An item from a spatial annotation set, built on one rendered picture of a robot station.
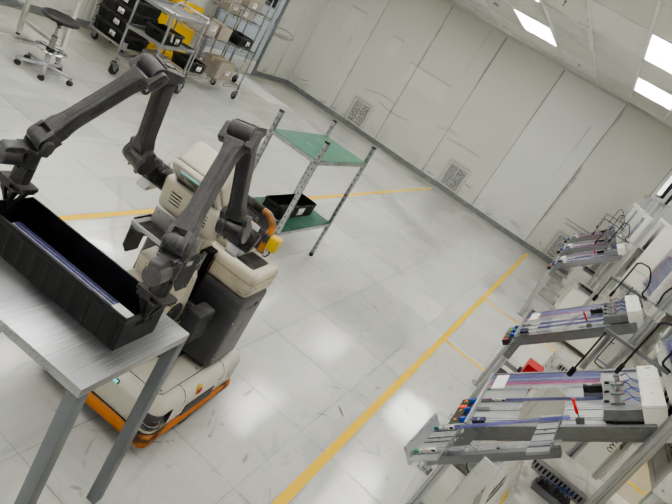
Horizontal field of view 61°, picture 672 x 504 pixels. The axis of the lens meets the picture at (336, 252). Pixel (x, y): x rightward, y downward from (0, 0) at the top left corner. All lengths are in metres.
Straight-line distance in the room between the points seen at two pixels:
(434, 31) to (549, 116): 2.72
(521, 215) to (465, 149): 1.64
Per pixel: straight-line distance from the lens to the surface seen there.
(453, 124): 11.44
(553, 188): 11.11
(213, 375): 2.68
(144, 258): 2.30
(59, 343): 1.67
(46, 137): 1.85
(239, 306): 2.43
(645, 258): 7.03
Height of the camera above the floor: 1.85
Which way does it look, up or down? 20 degrees down
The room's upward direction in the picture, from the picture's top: 32 degrees clockwise
